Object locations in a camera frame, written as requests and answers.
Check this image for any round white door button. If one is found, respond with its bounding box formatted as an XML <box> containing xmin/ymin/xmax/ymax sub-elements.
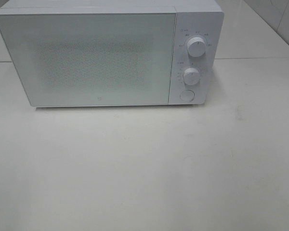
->
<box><xmin>180</xmin><ymin>90</ymin><xmax>195</xmax><ymax>102</ymax></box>

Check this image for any white microwave knob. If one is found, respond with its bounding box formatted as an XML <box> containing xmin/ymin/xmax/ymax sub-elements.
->
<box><xmin>183</xmin><ymin>67</ymin><xmax>201</xmax><ymax>86</ymax></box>
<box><xmin>186</xmin><ymin>36</ymin><xmax>207</xmax><ymax>58</ymax></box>

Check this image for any white microwave door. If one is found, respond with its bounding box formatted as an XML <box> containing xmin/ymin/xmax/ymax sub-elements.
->
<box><xmin>0</xmin><ymin>13</ymin><xmax>175</xmax><ymax>107</ymax></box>

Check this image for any white microwave oven body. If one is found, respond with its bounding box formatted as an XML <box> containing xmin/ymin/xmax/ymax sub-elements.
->
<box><xmin>0</xmin><ymin>0</ymin><xmax>224</xmax><ymax>106</ymax></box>

